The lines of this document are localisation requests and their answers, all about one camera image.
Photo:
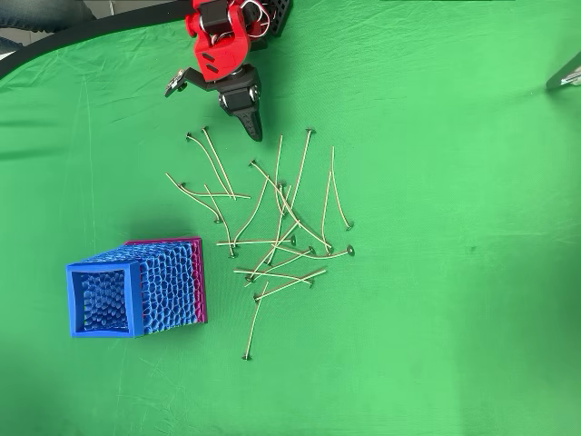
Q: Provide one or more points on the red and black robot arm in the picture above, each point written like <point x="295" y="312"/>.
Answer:
<point x="218" y="59"/>

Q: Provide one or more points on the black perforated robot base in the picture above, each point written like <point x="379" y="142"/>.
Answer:
<point x="279" y="18"/>

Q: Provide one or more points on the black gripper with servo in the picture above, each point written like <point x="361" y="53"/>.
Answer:
<point x="239" y="97"/>

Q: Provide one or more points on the wrist camera board with bracket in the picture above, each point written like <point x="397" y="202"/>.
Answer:
<point x="174" y="84"/>

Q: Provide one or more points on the green fabric backdrop black rim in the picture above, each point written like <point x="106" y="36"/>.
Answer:
<point x="408" y="272"/>

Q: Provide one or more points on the blue jeans leg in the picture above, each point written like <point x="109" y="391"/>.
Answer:
<point x="36" y="11"/>
<point x="8" y="44"/>

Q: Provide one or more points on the silver metal stand leg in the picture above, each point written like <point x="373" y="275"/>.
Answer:
<point x="567" y="75"/>

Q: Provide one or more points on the blue and pink lattice box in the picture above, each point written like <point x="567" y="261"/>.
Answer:
<point x="168" y="286"/>

